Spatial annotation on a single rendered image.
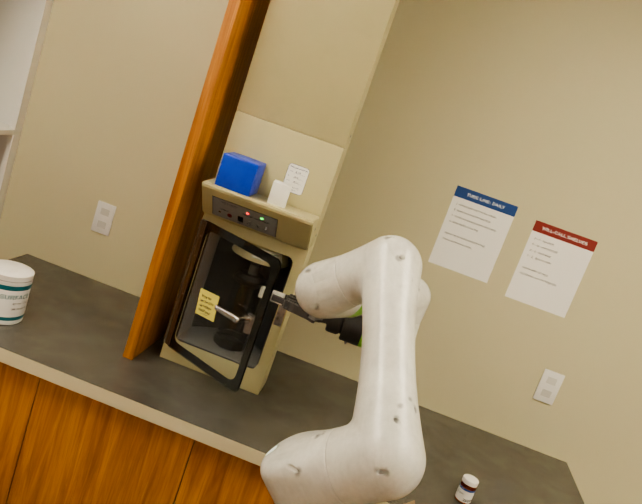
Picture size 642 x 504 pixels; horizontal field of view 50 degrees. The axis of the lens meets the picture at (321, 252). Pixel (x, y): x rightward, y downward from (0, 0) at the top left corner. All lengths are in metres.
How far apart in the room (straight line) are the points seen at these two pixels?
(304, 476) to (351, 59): 1.15
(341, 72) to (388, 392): 1.02
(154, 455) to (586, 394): 1.44
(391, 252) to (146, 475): 1.00
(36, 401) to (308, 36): 1.22
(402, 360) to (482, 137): 1.26
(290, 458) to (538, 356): 1.44
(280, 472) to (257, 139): 1.04
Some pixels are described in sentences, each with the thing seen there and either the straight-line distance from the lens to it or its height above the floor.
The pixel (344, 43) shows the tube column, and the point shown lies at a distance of 1.92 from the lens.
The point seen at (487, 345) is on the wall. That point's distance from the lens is 2.45.
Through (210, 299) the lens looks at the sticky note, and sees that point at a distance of 1.98.
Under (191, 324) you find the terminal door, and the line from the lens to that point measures 2.03.
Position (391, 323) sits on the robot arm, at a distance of 1.24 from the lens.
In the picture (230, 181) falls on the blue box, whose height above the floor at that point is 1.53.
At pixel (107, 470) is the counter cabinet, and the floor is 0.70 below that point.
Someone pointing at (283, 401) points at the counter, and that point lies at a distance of 2.12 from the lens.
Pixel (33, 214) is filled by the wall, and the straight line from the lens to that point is 2.73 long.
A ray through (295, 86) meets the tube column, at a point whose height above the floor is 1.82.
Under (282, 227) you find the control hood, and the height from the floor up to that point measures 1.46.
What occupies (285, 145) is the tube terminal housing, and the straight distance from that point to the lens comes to 1.93.
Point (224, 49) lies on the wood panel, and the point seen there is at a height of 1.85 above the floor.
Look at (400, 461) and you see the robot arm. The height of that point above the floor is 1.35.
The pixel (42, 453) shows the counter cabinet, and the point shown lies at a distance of 2.10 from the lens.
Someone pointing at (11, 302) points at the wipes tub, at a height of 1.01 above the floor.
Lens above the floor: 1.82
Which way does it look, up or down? 12 degrees down
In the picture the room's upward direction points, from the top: 19 degrees clockwise
